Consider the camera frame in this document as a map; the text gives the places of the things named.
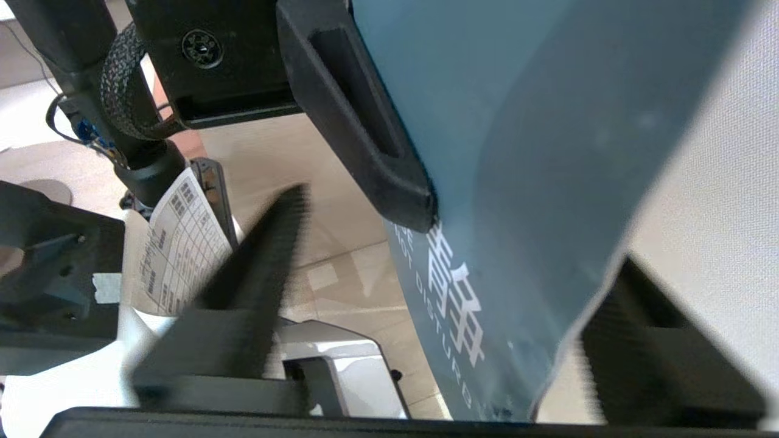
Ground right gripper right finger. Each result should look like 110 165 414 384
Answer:
581 255 767 426

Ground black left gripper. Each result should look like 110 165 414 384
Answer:
125 0 438 233

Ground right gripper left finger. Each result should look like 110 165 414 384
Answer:
125 184 311 414

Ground blue and white door hanger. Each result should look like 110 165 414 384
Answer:
350 0 752 423

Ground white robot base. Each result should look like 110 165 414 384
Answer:
0 210 408 438

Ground cream door panel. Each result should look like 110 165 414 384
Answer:
536 0 779 426

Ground white printed paper label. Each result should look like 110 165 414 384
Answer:
137 167 235 317

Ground white tape piece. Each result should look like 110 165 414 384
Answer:
93 273 122 305

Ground dark grey robot torso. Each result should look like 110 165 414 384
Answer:
0 179 125 375

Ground black braided left cable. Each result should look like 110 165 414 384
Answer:
100 24 183 141

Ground thin wires with blue connector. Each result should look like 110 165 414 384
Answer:
47 91 130 170

